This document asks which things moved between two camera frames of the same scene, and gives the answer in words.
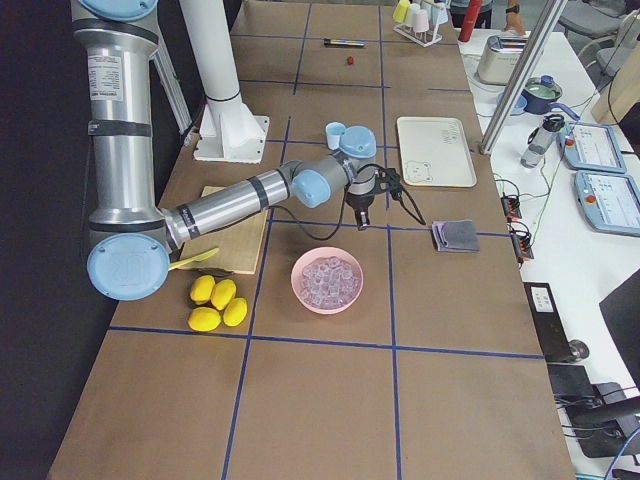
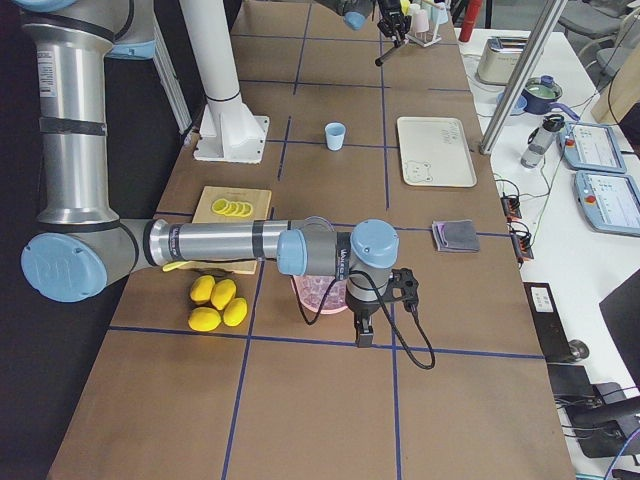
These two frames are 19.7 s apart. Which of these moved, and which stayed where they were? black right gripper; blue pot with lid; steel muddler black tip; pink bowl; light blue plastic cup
Moved: black right gripper; steel muddler black tip
Stayed: blue pot with lid; pink bowl; light blue plastic cup
